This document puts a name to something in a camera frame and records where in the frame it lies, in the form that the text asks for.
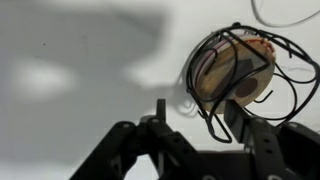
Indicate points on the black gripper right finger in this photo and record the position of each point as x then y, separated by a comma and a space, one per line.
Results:
266, 146

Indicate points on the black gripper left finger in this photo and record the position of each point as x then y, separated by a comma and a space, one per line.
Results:
160, 140

